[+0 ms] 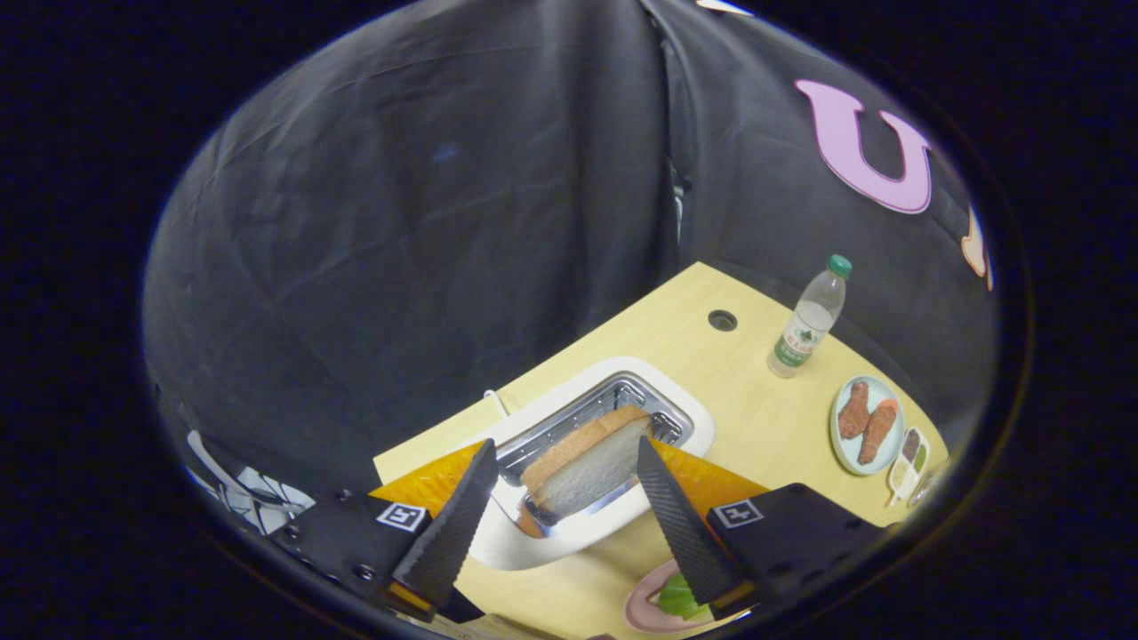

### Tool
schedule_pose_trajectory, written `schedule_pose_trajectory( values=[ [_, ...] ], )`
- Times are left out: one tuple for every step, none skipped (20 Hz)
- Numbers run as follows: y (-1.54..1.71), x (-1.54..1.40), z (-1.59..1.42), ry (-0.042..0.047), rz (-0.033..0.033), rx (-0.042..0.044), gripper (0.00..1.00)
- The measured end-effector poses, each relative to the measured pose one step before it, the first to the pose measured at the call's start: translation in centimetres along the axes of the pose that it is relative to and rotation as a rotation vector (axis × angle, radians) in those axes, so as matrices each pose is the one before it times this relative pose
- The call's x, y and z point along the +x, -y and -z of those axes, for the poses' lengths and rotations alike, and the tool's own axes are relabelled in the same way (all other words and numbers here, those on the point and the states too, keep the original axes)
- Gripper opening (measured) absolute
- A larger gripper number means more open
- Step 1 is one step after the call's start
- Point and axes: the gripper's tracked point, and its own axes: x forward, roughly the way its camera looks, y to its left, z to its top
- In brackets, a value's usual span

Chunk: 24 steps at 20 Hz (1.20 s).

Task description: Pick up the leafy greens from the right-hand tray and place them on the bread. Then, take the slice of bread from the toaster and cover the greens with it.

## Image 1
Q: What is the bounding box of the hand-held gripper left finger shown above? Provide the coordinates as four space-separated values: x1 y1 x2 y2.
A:
267 438 501 623

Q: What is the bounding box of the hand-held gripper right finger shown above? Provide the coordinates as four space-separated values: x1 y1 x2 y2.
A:
636 436 890 621

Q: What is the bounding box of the green lettuce leaf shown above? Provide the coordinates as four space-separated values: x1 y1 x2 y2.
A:
658 573 712 620

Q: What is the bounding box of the plain bread slice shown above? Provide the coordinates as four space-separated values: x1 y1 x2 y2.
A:
519 404 653 521

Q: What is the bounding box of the pink round plate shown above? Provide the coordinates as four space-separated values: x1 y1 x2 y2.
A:
624 558 739 634

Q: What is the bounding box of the white toaster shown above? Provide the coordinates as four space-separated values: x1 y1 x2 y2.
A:
462 356 716 572

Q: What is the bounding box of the light green oval plate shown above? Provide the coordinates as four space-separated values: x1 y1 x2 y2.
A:
829 375 906 476

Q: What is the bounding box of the white line patterned cloth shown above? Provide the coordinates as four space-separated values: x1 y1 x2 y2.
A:
182 429 317 534

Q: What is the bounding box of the brown meat piece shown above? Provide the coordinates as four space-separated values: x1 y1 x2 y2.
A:
858 402 899 466
837 381 871 440

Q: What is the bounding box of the white divided dish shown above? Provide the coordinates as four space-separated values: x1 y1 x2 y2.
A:
886 427 931 508

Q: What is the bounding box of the clear plastic water bottle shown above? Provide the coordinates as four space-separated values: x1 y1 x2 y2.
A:
766 254 853 380

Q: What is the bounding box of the black backdrop cloth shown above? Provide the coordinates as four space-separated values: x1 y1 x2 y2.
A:
142 0 1001 534

